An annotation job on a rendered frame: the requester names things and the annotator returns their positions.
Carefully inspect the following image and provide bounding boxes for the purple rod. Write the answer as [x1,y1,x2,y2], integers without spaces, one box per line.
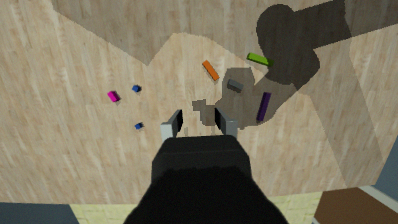
[256,92,271,121]

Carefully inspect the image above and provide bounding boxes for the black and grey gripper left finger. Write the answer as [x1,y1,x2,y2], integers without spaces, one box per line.
[160,109,183,143]

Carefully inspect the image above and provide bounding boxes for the lime green rod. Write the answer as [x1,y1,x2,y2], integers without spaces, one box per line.
[247,52,274,67]

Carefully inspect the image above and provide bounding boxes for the orange rod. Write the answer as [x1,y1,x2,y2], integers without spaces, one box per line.
[202,60,219,81]

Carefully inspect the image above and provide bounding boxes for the small blue cube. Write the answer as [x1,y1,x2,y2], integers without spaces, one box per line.
[132,85,141,92]
[135,123,143,129]

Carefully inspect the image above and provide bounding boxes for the magenta rectangular block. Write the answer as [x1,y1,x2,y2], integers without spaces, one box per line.
[107,91,120,102]

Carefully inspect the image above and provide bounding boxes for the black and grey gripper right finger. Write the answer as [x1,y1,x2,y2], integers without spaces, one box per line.
[215,107,238,139]

